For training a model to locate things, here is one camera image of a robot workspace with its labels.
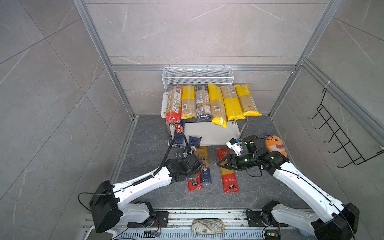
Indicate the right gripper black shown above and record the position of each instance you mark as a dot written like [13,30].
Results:
[230,158]

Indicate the red yellow spaghetti bag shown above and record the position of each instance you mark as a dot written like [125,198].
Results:
[195,184]

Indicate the dark blue spaghetti bag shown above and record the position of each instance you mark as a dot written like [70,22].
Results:
[205,172]

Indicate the blue tan spaghetti bag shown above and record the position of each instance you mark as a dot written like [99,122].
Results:
[194,143]

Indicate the yellow-top spaghetti bag barcode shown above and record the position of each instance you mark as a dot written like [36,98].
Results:
[218,111]

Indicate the half yellow spaghetti bag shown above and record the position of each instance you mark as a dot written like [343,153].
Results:
[232,103]

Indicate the clear blue-end spaghetti bag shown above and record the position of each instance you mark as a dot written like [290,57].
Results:
[203,107]

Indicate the yellow-end spaghetti bag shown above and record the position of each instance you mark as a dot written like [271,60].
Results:
[246,101]

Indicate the blue Barilla spaghetti bag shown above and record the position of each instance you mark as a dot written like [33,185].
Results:
[178,134]

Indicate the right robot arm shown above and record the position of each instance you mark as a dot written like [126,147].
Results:
[330,219]

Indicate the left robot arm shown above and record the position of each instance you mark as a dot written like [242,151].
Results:
[112,204]

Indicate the white two-tier shelf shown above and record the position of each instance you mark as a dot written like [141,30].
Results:
[214,135]

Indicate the orange shark plush toy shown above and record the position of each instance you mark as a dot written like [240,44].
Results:
[274,143]

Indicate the patterned cloth pouch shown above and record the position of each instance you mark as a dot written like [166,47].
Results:
[208,227]

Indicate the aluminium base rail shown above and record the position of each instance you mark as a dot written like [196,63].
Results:
[175,224]

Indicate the white wire mesh basket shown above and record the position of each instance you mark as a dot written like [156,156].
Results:
[175,76]

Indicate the black wire hook rack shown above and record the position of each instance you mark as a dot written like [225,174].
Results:
[355,157]

